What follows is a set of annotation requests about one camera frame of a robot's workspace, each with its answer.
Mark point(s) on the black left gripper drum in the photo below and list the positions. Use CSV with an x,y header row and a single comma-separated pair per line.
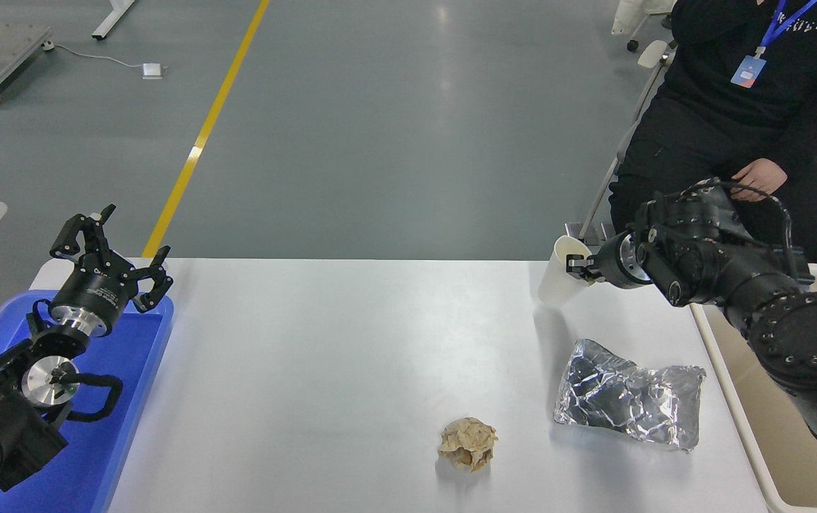
x,y
95,292

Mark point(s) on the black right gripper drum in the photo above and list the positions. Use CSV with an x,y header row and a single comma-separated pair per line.
x,y
609,262

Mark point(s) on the large white paper cup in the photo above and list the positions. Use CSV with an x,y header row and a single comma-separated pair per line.
x,y
554,285

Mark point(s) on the silver foil tray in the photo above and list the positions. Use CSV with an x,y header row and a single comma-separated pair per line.
x,y
622,399

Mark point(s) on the tan paper ball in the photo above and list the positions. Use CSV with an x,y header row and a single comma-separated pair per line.
x,y
466,443

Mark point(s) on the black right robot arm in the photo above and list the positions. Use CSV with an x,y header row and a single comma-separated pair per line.
x,y
807,342

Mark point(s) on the person's right hand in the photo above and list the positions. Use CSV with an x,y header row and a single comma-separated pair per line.
x,y
761,174

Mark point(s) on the blue plastic tray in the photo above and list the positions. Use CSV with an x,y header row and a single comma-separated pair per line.
x,y
116,399

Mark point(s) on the white power adapter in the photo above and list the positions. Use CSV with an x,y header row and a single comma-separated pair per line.
x,y
152,70

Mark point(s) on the person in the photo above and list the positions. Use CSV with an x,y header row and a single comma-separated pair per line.
x,y
721,114

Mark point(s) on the grey wheeled platform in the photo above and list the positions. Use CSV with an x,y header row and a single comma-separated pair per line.
x,y
2,50

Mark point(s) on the grey office chair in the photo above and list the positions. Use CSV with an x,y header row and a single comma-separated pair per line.
x,y
654,53

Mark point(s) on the white metal table leg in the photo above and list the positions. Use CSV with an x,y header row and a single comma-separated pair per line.
x,y
112,18

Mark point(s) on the large pale plastic bin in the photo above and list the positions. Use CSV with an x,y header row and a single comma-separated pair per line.
x,y
771,427

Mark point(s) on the white draped rolling chair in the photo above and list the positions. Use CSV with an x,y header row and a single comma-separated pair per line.
x,y
636,14

